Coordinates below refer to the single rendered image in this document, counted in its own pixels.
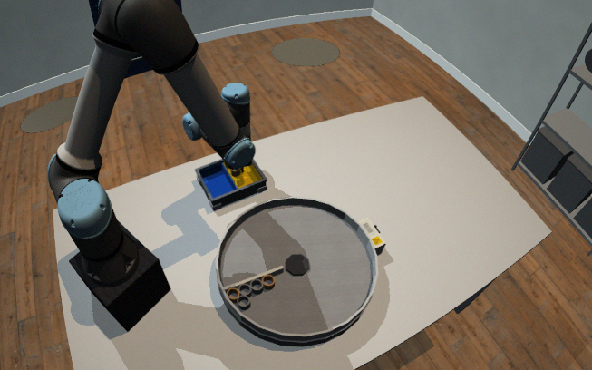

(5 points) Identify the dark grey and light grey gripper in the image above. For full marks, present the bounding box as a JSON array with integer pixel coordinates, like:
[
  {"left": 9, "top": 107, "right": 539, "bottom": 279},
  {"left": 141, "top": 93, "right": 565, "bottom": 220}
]
[{"left": 228, "top": 122, "right": 252, "bottom": 173}]

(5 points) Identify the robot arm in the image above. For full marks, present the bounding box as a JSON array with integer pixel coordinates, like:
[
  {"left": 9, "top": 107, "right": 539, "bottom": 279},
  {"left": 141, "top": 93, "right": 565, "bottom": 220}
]
[{"left": 47, "top": 0, "right": 256, "bottom": 287}]

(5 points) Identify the grey round turntable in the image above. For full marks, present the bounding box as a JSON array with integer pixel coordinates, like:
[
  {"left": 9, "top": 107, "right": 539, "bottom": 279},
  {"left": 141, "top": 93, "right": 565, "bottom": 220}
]
[{"left": 216, "top": 196, "right": 386, "bottom": 347}]

